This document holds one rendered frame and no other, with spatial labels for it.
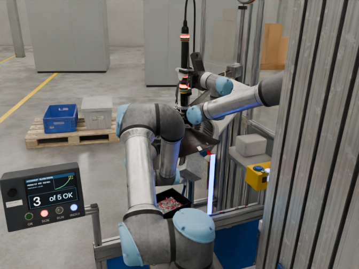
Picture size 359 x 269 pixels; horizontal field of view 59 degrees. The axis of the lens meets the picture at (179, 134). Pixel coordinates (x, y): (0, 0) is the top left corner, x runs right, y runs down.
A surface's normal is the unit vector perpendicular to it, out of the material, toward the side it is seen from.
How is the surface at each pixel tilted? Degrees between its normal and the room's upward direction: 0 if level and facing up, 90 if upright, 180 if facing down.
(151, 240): 47
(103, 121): 95
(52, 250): 0
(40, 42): 90
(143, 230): 32
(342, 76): 90
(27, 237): 0
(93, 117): 95
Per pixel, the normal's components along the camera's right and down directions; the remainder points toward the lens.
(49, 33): 0.10, 0.39
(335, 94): -0.95, 0.11
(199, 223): 0.14, -0.92
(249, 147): 0.37, 0.37
